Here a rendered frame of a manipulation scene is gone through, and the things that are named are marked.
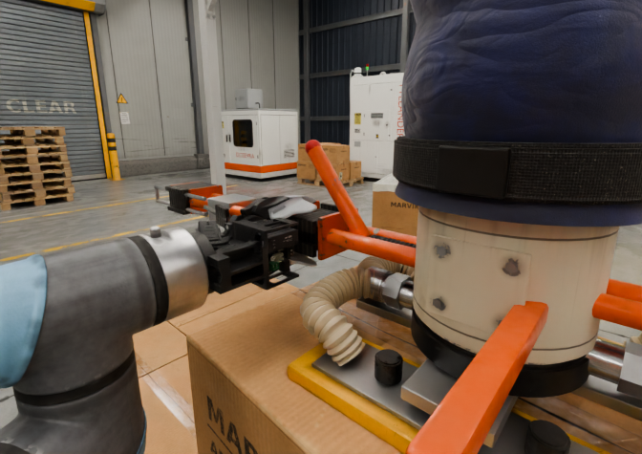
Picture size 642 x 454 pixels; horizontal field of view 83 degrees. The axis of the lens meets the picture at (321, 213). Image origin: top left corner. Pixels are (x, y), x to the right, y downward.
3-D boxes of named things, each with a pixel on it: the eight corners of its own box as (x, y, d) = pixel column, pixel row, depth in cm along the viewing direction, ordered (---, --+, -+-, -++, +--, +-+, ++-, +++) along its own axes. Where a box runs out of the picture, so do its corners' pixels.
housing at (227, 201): (259, 221, 68) (258, 197, 67) (228, 228, 63) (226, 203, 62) (237, 214, 72) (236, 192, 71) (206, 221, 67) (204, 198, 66)
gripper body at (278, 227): (303, 277, 45) (219, 313, 37) (260, 260, 51) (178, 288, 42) (302, 218, 43) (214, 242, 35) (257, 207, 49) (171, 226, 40)
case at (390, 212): (439, 258, 204) (445, 187, 194) (370, 248, 220) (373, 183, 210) (448, 229, 258) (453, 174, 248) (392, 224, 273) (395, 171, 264)
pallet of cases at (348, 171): (363, 183, 846) (365, 143, 825) (337, 188, 770) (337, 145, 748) (324, 178, 921) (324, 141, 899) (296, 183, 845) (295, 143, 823)
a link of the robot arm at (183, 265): (134, 306, 40) (122, 221, 37) (177, 291, 43) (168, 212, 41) (173, 337, 34) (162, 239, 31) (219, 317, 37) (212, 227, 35)
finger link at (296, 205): (339, 205, 51) (294, 238, 45) (309, 200, 55) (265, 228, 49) (335, 185, 50) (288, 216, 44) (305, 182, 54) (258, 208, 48)
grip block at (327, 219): (361, 244, 55) (362, 206, 53) (317, 263, 47) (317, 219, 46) (319, 233, 60) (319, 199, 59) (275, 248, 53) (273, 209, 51)
